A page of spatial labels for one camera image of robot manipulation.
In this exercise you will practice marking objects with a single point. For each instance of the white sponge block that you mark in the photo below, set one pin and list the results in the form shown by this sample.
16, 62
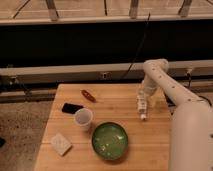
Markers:
60, 144

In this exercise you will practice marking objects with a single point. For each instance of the green bowl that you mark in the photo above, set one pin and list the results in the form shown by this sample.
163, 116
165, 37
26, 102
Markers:
109, 141

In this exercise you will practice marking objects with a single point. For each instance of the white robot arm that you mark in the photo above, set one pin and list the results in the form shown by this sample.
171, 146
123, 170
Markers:
191, 137

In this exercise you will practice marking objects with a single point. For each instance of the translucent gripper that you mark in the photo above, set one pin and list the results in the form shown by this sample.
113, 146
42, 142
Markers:
146, 96

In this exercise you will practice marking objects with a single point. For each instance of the black smartphone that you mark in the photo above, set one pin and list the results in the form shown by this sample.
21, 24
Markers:
71, 108

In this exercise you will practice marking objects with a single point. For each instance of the white plastic bottle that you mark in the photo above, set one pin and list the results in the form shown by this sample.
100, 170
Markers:
142, 106

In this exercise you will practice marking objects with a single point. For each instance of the clear plastic cup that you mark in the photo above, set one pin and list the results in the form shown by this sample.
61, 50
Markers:
83, 118

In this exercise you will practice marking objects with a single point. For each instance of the red chili pepper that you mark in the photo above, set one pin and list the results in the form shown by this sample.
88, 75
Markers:
88, 96

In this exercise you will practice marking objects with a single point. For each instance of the wall power outlet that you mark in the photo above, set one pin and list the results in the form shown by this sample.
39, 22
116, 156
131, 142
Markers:
105, 75

